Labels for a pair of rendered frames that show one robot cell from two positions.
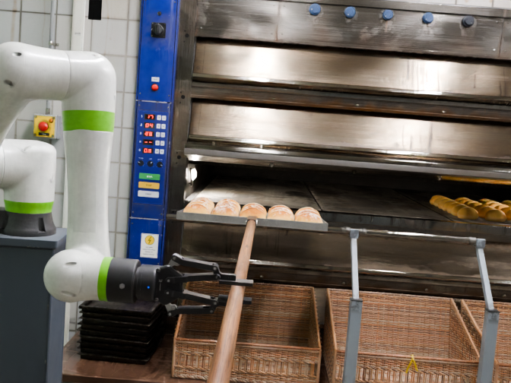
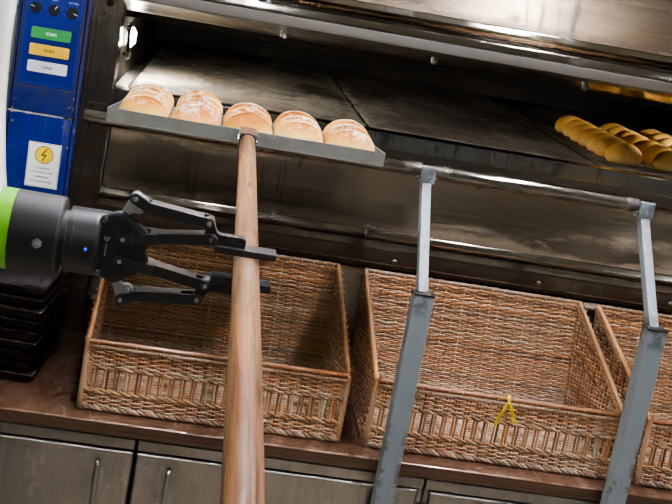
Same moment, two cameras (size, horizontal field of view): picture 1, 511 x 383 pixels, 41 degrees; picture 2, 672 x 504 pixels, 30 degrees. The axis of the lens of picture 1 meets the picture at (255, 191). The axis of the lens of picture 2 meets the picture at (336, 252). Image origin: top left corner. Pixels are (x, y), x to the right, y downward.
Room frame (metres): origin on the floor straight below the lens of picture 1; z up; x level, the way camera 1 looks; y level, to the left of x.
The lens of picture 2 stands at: (-0.02, 0.10, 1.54)
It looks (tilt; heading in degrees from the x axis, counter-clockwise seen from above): 13 degrees down; 353
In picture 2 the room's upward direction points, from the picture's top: 10 degrees clockwise
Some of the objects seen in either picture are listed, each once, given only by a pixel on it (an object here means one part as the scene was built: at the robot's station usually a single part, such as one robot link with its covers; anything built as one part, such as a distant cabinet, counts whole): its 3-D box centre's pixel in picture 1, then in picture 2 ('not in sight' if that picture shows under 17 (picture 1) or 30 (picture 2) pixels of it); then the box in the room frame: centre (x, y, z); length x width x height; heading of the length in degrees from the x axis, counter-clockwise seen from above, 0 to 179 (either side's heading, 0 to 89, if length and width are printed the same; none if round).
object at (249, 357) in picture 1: (248, 328); (219, 329); (2.67, -0.01, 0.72); 0.56 x 0.49 x 0.28; 91
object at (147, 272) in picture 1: (160, 283); (106, 244); (1.39, 0.18, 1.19); 0.09 x 0.07 x 0.08; 89
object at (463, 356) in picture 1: (396, 340); (480, 367); (2.66, -0.61, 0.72); 0.56 x 0.49 x 0.28; 89
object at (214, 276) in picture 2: (234, 299); (240, 282); (1.38, 0.03, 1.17); 0.07 x 0.03 x 0.01; 89
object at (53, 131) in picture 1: (46, 126); not in sight; (2.90, 0.91, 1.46); 0.10 x 0.07 x 0.10; 89
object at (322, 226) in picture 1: (253, 214); (247, 124); (2.61, 0.00, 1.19); 0.55 x 0.36 x 0.03; 89
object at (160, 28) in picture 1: (158, 23); not in sight; (2.89, 0.46, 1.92); 0.06 x 0.04 x 0.11; 89
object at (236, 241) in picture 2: (223, 272); (225, 232); (1.38, 0.05, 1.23); 0.05 x 0.01 x 0.03; 89
